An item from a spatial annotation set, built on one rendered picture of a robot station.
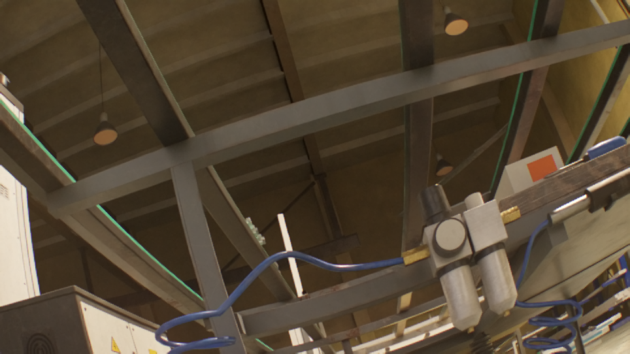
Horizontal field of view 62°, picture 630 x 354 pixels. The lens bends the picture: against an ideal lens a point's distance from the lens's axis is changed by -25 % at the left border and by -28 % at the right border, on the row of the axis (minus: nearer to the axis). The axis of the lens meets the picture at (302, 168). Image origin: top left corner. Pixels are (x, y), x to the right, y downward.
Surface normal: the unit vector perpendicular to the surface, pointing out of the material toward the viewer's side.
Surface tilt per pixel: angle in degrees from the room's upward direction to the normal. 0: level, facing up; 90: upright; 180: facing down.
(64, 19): 90
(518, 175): 90
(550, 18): 180
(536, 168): 90
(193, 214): 90
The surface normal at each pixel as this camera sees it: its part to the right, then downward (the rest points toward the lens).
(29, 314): -0.21, -0.37
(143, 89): 0.27, 0.87
